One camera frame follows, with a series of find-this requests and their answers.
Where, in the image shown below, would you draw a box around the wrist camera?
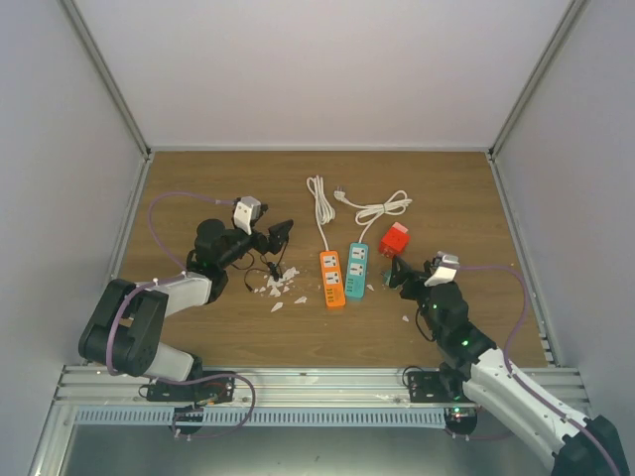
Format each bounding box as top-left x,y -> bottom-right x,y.
232,196 -> 268,235
425,251 -> 460,288

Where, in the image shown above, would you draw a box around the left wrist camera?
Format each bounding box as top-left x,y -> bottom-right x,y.
232,196 -> 268,235

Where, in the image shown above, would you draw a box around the orange power strip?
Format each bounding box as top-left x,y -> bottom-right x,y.
319,250 -> 345,310

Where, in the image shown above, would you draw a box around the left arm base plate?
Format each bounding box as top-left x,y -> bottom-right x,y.
138,372 -> 235,406

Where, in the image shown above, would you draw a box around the black charger with cable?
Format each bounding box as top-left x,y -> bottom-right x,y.
243,255 -> 284,293

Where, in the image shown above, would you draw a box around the aluminium rail frame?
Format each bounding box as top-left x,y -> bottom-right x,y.
30,366 -> 588,475

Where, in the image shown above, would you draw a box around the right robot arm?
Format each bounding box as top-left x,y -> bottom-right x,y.
388,252 -> 630,475

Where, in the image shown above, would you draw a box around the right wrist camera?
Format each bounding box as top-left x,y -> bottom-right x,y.
425,251 -> 460,288

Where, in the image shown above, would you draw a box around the red cube socket adapter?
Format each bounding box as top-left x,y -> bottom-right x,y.
378,222 -> 410,258

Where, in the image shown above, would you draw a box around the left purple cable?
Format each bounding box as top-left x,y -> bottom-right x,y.
105,190 -> 238,376

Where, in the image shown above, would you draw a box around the teal power strip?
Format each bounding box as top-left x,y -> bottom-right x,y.
344,242 -> 368,299

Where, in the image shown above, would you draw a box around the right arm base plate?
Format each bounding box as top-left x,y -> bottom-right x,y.
401,363 -> 495,406

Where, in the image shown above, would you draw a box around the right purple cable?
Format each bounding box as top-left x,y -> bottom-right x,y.
455,263 -> 626,476

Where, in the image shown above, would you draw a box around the white plastic shards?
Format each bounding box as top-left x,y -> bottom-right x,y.
252,267 -> 309,313

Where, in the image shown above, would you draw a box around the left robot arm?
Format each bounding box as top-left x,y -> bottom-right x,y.
78,219 -> 294,401

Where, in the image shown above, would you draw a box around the purple cable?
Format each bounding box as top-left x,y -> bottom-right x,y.
455,263 -> 626,476
105,190 -> 238,376

